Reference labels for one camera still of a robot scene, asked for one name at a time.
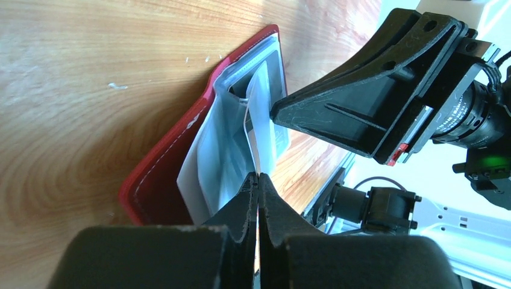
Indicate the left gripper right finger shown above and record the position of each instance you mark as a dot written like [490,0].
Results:
[294,254]

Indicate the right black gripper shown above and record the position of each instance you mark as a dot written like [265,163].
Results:
[383,102]

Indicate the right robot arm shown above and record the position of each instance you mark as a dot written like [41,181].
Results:
[478,247]

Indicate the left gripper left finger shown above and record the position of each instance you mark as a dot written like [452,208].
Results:
[217,254]

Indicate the red leather card holder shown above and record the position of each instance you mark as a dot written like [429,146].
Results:
[200,163]

